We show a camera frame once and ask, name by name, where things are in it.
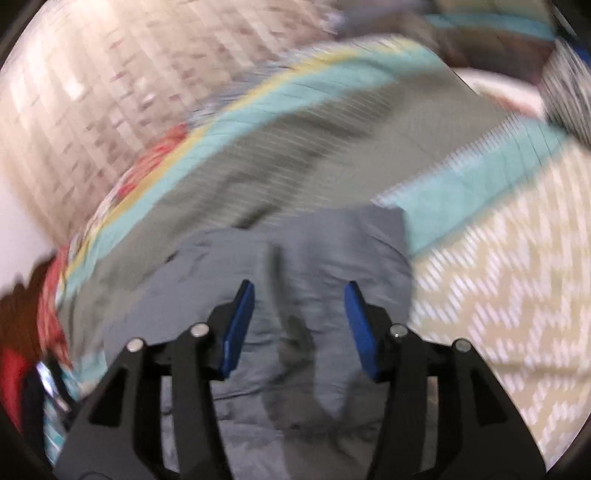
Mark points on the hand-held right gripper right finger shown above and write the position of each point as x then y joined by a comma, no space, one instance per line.
361,326

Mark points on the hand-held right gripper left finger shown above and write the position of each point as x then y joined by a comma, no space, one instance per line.
238,326

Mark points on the grey pants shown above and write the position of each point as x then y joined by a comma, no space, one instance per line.
318,258

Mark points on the patterned teal bordered bedspread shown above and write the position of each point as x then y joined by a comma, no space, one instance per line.
485,258

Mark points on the red cloth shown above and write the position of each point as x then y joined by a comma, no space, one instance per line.
13,383

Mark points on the black white striped cloth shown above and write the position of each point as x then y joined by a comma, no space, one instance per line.
565,85

